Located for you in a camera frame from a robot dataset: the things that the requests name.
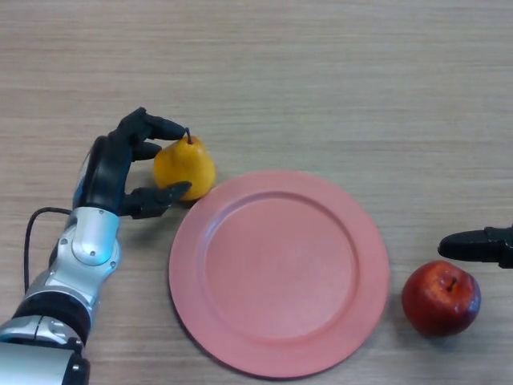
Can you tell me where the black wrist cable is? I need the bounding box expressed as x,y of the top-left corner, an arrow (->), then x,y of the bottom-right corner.
23,207 -> 73,296

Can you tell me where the yellow pear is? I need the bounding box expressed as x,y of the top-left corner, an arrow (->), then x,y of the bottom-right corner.
153,127 -> 216,201

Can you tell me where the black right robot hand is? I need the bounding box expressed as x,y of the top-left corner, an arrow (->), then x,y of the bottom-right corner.
437,224 -> 513,270

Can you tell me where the pink round plate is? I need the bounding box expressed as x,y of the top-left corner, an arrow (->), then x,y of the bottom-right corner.
168,170 -> 390,379

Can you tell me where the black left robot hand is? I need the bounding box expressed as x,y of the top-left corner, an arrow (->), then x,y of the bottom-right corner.
71,107 -> 193,220

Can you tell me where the red apple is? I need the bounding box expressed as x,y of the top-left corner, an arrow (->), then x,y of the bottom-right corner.
402,260 -> 482,337

